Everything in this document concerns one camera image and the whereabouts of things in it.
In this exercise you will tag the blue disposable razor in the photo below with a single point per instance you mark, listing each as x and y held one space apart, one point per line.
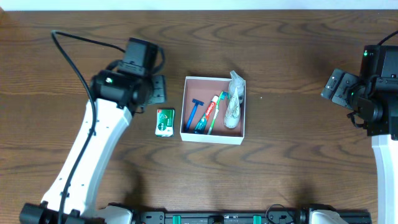
192 114

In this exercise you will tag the white square cardboard box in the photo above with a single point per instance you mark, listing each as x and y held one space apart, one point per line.
204 89

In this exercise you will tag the green white soap bar pack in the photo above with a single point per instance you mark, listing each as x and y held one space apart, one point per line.
165 123

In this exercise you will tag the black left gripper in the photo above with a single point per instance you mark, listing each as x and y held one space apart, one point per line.
158 89

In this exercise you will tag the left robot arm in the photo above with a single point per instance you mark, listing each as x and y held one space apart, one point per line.
72 196

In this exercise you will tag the green white toothbrush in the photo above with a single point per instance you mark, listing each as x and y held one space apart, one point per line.
223 95

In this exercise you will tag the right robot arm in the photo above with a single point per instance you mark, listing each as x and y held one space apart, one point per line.
372 96

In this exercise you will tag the red teal toothpaste tube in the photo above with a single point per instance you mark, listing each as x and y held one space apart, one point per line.
201 125

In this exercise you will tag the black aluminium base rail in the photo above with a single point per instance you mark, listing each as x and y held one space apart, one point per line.
275 214

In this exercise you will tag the clear pump bottle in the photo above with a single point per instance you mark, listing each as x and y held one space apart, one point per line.
237 83

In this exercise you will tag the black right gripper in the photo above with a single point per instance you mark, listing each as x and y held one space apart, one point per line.
337 88

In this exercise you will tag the white patterned cream tube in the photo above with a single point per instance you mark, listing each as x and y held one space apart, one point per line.
233 111

